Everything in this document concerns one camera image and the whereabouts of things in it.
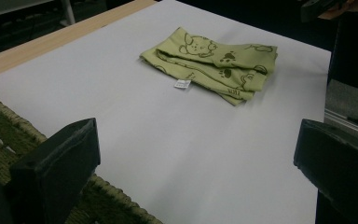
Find green woven basket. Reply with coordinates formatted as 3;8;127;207
0;88;164;224

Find green printed cloth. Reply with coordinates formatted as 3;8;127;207
139;26;279;107

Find white desk frame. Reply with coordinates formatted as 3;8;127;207
0;0;76;27

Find dark curtain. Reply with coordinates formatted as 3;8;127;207
326;10;358;95

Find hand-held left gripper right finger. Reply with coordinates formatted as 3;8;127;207
293;119;358;224

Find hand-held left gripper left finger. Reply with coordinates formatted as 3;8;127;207
8;117;102;224

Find white table sheet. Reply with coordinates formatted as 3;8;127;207
0;0;333;224

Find metal floor rail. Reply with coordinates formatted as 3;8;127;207
324;109;358;138

